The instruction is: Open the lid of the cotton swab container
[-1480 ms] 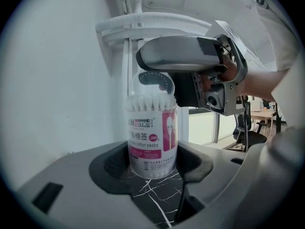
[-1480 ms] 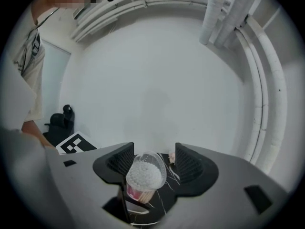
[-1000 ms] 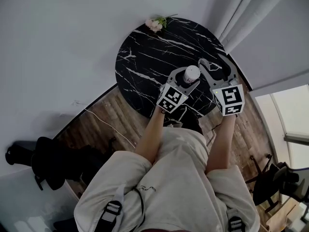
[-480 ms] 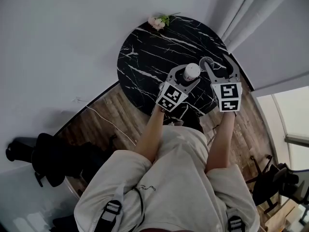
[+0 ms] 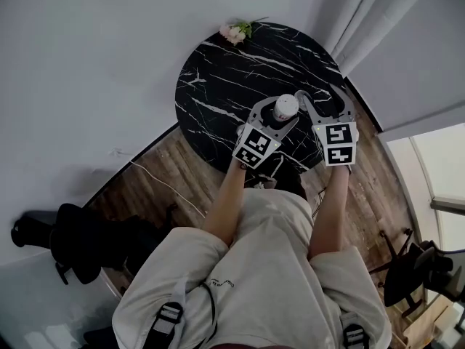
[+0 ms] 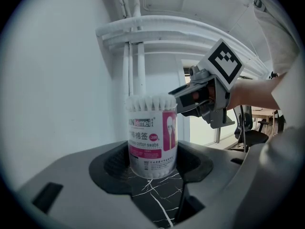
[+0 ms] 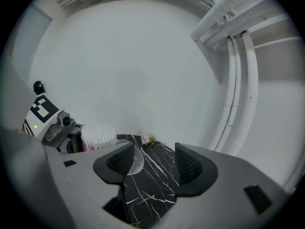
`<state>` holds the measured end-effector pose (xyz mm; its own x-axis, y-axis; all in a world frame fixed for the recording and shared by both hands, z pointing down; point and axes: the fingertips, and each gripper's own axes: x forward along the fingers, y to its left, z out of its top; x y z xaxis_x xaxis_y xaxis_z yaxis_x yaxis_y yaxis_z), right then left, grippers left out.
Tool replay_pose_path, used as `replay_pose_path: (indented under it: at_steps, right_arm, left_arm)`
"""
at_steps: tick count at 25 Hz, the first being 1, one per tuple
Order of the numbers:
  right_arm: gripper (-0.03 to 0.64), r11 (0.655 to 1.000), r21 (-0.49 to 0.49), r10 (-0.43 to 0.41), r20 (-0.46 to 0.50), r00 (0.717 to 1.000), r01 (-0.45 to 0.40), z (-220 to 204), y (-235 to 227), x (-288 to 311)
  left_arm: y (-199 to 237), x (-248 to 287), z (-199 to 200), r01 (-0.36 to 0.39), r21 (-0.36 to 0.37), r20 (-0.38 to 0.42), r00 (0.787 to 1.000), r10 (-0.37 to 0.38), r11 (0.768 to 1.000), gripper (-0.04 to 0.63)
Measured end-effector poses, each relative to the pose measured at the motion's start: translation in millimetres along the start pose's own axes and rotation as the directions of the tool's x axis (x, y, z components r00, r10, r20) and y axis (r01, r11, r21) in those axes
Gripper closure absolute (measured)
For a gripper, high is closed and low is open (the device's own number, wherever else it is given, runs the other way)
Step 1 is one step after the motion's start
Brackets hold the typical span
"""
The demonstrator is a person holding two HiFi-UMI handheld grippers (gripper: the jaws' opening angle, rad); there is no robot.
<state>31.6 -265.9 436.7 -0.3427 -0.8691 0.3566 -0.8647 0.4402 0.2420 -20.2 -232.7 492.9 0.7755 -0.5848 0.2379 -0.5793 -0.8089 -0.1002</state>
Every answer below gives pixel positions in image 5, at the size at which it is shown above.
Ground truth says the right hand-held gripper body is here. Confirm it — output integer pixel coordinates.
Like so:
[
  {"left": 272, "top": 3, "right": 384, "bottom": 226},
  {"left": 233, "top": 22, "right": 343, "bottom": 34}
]
[{"left": 311, "top": 113, "right": 361, "bottom": 167}]

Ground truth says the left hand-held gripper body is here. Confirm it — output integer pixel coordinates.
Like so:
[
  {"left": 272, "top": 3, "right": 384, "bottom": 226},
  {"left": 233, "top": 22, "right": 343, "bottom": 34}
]
[{"left": 232, "top": 120, "right": 285, "bottom": 169}]

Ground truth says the white plastic cup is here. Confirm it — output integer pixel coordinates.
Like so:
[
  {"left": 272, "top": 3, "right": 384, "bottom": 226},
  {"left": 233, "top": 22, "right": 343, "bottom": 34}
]
[{"left": 272, "top": 93, "right": 301, "bottom": 122}]

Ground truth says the person's left forearm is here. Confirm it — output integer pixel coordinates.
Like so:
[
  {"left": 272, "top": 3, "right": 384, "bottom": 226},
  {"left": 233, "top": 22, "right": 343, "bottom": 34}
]
[{"left": 201, "top": 161, "right": 251, "bottom": 249}]

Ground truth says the person's right forearm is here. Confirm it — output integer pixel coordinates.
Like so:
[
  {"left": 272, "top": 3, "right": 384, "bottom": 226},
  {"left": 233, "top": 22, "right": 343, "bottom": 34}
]
[{"left": 308, "top": 164, "right": 352, "bottom": 261}]

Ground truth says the round black marble table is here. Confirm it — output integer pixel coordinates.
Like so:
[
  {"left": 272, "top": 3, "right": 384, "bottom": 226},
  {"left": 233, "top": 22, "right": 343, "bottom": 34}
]
[{"left": 174, "top": 22, "right": 344, "bottom": 176}]

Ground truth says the pink artificial flower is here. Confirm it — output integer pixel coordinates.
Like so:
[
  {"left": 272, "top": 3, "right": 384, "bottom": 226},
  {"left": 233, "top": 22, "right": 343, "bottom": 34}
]
[{"left": 219, "top": 16, "right": 270, "bottom": 47}]

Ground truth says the white curtain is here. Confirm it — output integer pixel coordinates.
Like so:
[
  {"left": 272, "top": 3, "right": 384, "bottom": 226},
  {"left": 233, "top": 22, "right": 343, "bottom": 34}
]
[{"left": 325, "top": 0, "right": 429, "bottom": 72}]

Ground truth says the window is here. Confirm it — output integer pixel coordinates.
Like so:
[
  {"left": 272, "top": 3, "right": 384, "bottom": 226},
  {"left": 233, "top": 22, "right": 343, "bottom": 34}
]
[{"left": 387, "top": 121, "right": 465, "bottom": 254}]

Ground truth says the person's light shirt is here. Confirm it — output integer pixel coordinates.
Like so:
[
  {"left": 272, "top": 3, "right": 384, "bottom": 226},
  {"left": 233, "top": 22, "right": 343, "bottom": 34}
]
[{"left": 110, "top": 189, "right": 393, "bottom": 349}]

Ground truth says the black mesh office chair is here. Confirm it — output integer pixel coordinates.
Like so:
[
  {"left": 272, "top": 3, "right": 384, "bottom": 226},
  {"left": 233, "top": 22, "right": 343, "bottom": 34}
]
[
  {"left": 10, "top": 211, "right": 60, "bottom": 249},
  {"left": 49, "top": 202, "right": 179, "bottom": 286},
  {"left": 368, "top": 229, "right": 465, "bottom": 318}
]

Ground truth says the light wooden desk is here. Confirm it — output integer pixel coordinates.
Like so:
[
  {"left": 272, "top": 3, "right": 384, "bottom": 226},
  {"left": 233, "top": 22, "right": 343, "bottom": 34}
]
[{"left": 395, "top": 296, "right": 465, "bottom": 349}]

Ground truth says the white cable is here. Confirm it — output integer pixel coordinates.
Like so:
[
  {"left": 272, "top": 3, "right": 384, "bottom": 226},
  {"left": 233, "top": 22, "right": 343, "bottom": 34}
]
[{"left": 129, "top": 160, "right": 207, "bottom": 218}]

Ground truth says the grey strap with black buckle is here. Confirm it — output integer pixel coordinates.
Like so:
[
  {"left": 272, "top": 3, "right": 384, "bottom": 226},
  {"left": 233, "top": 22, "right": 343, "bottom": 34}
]
[
  {"left": 147, "top": 278, "right": 190, "bottom": 349},
  {"left": 339, "top": 310, "right": 371, "bottom": 349}
]

